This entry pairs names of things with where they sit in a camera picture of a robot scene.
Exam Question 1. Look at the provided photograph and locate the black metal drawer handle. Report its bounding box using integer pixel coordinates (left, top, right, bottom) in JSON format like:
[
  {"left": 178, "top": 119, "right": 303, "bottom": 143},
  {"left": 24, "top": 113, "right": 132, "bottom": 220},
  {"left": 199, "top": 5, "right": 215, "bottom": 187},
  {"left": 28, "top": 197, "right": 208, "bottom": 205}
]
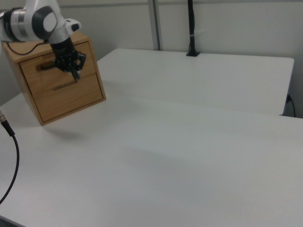
[{"left": 35, "top": 61, "right": 59, "bottom": 71}]

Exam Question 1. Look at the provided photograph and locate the white cable tie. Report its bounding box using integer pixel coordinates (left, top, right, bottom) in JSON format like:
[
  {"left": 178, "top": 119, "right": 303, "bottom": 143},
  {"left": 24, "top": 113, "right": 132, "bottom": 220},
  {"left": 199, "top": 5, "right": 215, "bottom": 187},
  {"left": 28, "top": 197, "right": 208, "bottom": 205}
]
[{"left": 189, "top": 28, "right": 207, "bottom": 38}]

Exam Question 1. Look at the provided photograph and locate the black pole with square base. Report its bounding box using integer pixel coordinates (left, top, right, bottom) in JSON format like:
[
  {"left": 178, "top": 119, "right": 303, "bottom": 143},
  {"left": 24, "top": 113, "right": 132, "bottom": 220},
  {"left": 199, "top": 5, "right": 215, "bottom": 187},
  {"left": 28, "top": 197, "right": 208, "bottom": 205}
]
[{"left": 186, "top": 0, "right": 201, "bottom": 58}]

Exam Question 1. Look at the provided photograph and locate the grey wall partition post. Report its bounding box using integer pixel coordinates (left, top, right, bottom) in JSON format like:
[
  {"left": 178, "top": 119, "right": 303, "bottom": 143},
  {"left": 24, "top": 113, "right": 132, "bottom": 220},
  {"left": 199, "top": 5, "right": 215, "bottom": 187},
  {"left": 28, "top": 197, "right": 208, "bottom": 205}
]
[{"left": 148, "top": 0, "right": 164, "bottom": 52}]

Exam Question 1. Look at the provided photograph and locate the wooden drawer cabinet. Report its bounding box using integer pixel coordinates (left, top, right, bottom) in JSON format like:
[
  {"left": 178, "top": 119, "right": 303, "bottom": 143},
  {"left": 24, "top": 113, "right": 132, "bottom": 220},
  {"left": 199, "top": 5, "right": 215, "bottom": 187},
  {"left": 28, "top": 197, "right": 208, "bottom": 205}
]
[{"left": 1, "top": 32, "right": 107, "bottom": 126}]

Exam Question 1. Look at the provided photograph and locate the wooden drawer with handle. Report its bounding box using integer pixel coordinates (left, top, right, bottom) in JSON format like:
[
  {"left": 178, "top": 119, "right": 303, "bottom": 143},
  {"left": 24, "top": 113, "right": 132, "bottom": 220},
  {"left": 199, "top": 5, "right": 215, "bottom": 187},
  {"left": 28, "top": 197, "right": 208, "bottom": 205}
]
[{"left": 19, "top": 42, "right": 97, "bottom": 96}]

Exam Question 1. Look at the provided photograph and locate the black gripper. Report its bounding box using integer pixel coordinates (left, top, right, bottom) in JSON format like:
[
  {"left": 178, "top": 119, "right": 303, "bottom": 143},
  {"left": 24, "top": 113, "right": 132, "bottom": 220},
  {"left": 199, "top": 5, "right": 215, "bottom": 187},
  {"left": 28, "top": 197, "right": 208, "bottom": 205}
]
[{"left": 50, "top": 37, "right": 87, "bottom": 83}]

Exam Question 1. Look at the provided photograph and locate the black cable at table edge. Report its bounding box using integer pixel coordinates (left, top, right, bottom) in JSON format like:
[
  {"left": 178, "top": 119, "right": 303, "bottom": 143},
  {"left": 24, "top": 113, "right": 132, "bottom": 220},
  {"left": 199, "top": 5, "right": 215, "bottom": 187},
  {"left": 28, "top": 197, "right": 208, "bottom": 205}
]
[{"left": 286, "top": 94, "right": 297, "bottom": 118}]

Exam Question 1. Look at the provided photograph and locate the wooden drawer with slot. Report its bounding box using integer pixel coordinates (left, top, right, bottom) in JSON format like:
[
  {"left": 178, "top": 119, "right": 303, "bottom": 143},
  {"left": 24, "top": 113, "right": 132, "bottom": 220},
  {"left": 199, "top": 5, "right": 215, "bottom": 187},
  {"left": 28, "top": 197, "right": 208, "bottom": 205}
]
[{"left": 30, "top": 72, "right": 106, "bottom": 123}]

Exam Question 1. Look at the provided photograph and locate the black cable with metal connector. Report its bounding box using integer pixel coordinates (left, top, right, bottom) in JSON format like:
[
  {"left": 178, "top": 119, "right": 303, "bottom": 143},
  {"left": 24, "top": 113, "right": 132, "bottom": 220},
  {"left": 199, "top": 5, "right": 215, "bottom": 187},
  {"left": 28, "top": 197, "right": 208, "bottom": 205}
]
[{"left": 0, "top": 109, "right": 20, "bottom": 207}]

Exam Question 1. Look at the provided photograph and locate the thin dark red cable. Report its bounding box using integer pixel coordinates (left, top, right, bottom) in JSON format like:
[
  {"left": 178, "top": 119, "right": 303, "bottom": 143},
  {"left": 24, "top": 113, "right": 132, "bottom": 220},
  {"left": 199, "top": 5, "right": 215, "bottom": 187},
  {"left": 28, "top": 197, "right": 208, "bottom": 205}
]
[{"left": 6, "top": 39, "right": 46, "bottom": 56}]

